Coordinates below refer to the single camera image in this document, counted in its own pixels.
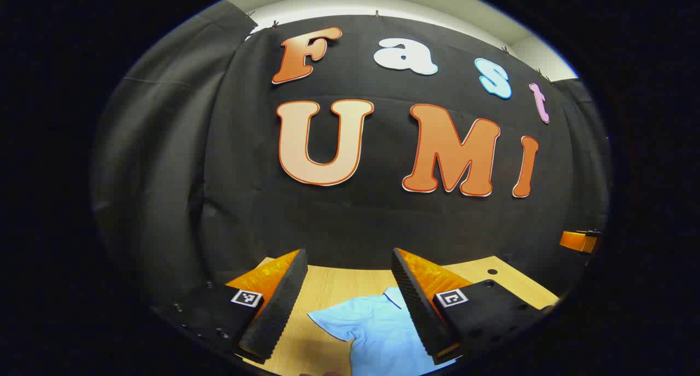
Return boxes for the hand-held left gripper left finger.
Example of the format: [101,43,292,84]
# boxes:
[153,249,308,366]

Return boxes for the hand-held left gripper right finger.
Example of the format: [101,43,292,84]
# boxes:
[391,248,559,366]

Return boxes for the light blue T-shirt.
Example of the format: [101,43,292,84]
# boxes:
[307,287,461,376]

